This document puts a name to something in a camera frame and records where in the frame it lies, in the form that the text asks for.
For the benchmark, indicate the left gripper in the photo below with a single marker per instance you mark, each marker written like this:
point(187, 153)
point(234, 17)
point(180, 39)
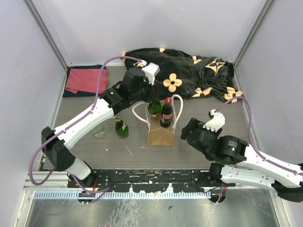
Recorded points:
point(153, 93)

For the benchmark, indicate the dark navy folded cloth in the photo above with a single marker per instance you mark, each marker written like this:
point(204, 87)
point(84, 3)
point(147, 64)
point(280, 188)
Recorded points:
point(80, 94)

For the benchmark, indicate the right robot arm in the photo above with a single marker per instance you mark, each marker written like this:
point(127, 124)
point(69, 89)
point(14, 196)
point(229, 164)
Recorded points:
point(234, 161)

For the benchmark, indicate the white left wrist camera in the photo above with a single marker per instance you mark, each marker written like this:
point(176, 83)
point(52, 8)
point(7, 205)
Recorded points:
point(151, 70)

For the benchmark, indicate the canvas tote bag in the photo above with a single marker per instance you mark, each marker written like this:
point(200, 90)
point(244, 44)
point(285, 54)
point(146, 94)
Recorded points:
point(157, 135)

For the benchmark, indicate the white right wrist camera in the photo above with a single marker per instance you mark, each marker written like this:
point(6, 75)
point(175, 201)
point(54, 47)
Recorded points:
point(217, 120)

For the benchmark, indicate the clear glass bottle near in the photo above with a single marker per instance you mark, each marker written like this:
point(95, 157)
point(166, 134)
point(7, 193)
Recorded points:
point(98, 131)

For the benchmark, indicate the black floral blanket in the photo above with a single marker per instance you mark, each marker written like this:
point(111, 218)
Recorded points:
point(190, 76)

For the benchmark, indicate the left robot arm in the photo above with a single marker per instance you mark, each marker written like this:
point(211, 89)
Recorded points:
point(137, 85)

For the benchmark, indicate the green bottle front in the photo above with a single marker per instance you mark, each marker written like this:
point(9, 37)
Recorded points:
point(154, 108)

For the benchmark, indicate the green bottle yellow label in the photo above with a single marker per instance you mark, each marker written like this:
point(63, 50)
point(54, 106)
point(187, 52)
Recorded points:
point(121, 128)

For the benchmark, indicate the cola glass bottle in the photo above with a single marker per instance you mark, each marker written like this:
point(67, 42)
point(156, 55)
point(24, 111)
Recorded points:
point(166, 113)

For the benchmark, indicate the white slotted cable duct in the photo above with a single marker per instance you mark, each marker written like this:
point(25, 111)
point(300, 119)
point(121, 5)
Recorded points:
point(77, 194)

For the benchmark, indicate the red folded cloth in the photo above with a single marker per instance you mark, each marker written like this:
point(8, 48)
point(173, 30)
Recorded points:
point(82, 80)

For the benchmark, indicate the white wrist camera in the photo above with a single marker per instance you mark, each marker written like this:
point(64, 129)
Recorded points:
point(217, 120)
point(151, 70)

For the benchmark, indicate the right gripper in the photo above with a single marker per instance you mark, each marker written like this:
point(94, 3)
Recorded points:
point(193, 123)

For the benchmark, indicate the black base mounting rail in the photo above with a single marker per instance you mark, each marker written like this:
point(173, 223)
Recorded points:
point(150, 180)

